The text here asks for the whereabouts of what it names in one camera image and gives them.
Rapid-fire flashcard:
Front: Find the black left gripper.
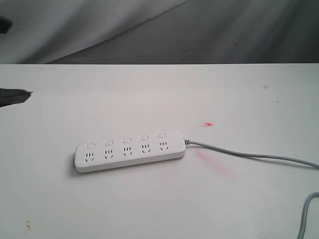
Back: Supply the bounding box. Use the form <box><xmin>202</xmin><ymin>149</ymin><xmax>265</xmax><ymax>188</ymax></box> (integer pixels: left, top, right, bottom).
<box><xmin>0</xmin><ymin>16</ymin><xmax>33</xmax><ymax>108</ymax></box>

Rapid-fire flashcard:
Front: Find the white five-outlet power strip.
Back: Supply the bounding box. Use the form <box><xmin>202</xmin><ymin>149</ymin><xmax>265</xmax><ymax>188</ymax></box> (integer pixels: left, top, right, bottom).
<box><xmin>74</xmin><ymin>131</ymin><xmax>186</xmax><ymax>173</ymax></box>

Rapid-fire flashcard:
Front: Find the grey backdrop cloth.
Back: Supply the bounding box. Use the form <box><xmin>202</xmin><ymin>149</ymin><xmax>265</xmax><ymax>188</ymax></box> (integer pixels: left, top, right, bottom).
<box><xmin>0</xmin><ymin>0</ymin><xmax>319</xmax><ymax>64</ymax></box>

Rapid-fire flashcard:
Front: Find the grey power cable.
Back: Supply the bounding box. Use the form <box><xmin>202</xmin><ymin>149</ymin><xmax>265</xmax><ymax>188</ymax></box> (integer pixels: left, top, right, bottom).
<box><xmin>183</xmin><ymin>138</ymin><xmax>319</xmax><ymax>239</ymax></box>

